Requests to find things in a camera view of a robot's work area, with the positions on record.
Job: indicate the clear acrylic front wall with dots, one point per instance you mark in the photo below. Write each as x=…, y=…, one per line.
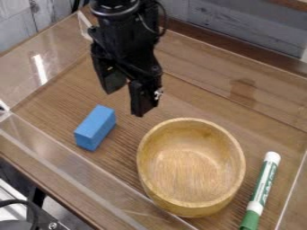
x=99, y=198

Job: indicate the green white marker pen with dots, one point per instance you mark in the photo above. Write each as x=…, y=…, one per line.
x=256, y=204

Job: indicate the black metal base plate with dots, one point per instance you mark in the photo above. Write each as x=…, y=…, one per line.
x=42, y=221

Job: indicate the blue foam block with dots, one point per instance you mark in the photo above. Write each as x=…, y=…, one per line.
x=95, y=127

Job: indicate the brown wooden bowl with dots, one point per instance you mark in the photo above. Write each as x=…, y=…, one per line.
x=191, y=166

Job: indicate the clear acrylic corner bracket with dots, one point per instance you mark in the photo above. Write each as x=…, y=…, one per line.
x=84, y=24

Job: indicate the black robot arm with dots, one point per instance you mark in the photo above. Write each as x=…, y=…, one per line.
x=132, y=4

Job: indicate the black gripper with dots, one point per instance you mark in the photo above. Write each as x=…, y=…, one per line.
x=121, y=51

